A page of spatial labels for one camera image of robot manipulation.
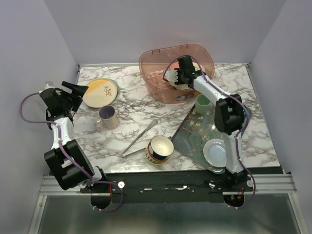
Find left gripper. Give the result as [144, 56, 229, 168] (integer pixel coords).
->
[57, 81, 88, 111]

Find cream divided plate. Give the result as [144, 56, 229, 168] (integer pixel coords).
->
[174, 62, 205, 91]

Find pink cream ceramic plate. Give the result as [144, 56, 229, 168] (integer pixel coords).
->
[169, 62, 179, 71]

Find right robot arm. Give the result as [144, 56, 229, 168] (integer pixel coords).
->
[177, 55, 250, 191]

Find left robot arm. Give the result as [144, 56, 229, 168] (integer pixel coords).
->
[39, 81, 108, 193]

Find pink transparent plastic bin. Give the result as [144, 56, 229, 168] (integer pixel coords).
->
[139, 44, 215, 104]

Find yellow cream ceramic plate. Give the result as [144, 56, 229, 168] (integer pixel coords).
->
[83, 78, 117, 108]

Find green plastic cup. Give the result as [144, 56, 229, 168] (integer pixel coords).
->
[195, 94, 211, 115]

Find green plate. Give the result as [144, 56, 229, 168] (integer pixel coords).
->
[109, 79, 120, 99]

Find iridescent pink mug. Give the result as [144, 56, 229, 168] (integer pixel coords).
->
[95, 105, 119, 130]

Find floral blossom tray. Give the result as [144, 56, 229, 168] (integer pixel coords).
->
[172, 103, 242, 174]

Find metal tongs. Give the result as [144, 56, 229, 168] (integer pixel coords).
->
[121, 119, 158, 157]

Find colourful striped bowl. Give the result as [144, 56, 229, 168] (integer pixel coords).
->
[145, 136, 175, 165]

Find light blue saucer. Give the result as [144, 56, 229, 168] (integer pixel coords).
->
[203, 139, 227, 168]

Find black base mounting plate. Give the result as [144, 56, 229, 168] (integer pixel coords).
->
[80, 170, 253, 203]

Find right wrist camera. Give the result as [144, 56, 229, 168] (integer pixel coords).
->
[163, 70, 178, 86]

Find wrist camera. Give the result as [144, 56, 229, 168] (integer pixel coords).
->
[163, 70, 178, 86]
[44, 81, 55, 91]

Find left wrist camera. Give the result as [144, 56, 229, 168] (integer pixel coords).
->
[44, 81, 55, 91]

